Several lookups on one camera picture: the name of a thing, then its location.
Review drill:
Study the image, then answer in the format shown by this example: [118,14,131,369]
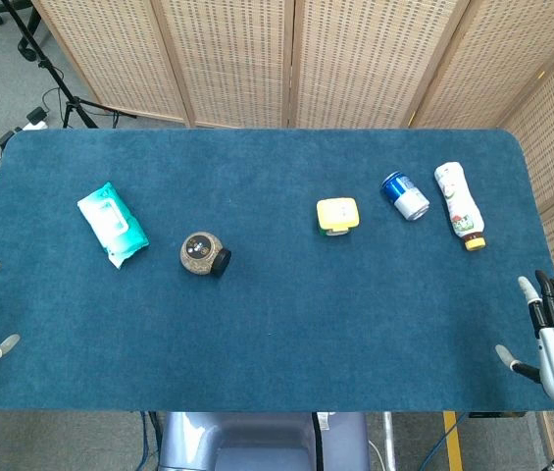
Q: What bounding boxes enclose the teal wet wipes pack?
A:
[76,182,150,270]

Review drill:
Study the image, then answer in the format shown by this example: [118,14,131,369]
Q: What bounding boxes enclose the black tripod stand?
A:
[0,0,138,130]

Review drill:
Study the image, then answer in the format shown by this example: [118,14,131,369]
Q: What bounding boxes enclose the wicker folding screen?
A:
[30,0,554,295]

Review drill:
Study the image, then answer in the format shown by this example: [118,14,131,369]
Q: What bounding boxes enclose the blue table cloth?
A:
[0,128,554,413]

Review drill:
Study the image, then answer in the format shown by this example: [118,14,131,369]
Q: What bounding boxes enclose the green tub yellow lid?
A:
[315,197,361,238]

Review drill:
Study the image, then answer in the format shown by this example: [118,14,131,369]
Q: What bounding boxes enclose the blue white drink can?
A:
[379,171,431,222]

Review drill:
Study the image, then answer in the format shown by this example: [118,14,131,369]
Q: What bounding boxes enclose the round jar black lid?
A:
[179,231,233,279]

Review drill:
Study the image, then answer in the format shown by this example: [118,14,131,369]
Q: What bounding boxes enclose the metal table leg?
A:
[381,411,398,471]

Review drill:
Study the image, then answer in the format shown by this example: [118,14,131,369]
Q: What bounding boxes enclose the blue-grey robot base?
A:
[157,410,372,471]

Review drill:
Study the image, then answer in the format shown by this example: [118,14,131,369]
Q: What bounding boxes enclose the white squeeze sauce bottle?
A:
[433,162,487,252]

